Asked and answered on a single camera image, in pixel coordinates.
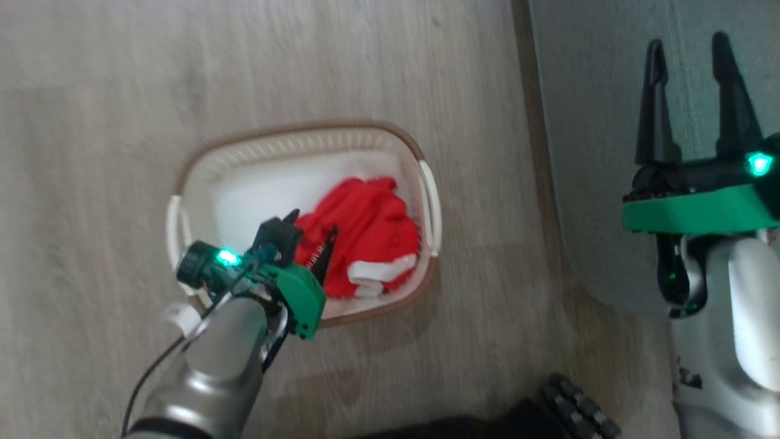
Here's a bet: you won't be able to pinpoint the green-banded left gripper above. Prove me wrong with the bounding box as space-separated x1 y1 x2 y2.
176 209 339 340

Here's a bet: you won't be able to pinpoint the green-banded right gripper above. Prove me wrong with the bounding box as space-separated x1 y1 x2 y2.
621 32 780 236

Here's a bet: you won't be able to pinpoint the red white-trimmed shorts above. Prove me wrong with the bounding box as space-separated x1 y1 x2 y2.
294 176 422 299

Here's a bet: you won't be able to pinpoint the grey fabric sofa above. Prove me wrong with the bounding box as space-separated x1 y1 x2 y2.
528 0 780 318

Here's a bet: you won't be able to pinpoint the white brown-rimmed laundry basket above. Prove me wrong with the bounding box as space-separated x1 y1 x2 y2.
166 122 441 327

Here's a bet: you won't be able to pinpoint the white cable label tag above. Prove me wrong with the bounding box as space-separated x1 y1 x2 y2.
161 303 202 335

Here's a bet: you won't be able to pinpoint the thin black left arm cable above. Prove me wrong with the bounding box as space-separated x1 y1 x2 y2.
121 293 232 437

